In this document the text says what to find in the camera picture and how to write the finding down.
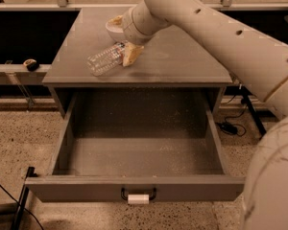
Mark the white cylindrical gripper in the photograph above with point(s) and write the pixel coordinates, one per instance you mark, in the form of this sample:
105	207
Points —
129	28

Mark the clear plastic water bottle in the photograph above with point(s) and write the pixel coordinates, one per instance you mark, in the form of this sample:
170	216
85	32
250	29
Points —
106	60

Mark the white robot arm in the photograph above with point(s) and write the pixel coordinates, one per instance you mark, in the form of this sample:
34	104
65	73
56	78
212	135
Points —
260	62

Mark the open grey top drawer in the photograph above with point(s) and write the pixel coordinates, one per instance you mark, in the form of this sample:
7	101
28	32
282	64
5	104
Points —
138	139

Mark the white ceramic bowl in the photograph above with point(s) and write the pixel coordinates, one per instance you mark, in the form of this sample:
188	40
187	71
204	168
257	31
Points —
116	33

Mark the grey cabinet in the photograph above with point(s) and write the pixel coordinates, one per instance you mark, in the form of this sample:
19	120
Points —
172	58

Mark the yellow black tape measure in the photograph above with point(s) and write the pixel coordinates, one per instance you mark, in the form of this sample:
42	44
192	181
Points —
31	64

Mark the black stand leg right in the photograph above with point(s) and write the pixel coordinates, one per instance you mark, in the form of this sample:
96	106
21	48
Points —
246	100

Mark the black stand leg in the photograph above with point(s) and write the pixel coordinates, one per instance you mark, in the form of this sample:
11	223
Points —
20	208
246	100

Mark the black stand leg left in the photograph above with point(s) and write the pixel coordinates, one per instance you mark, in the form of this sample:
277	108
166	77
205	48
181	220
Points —
20	208

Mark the black power adapter with cable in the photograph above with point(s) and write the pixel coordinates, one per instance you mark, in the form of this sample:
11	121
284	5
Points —
230	128

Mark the black drawer handle white grip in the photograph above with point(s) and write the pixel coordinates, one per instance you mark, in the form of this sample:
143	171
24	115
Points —
141	198

